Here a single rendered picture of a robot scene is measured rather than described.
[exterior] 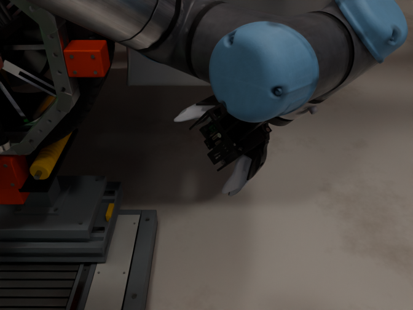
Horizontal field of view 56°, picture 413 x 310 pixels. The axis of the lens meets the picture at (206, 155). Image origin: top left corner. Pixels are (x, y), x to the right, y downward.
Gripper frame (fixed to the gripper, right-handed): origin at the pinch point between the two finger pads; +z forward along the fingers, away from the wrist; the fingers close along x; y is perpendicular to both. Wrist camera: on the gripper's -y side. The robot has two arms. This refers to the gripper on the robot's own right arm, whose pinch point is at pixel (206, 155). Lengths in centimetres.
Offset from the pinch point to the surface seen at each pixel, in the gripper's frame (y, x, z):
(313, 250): -73, 49, 65
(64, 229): -3, -11, 90
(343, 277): -69, 60, 56
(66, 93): -5, -35, 38
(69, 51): -6.4, -40.4, 28.5
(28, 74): -4, -48, 49
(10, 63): -1, -53, 48
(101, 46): -13.1, -37.9, 25.8
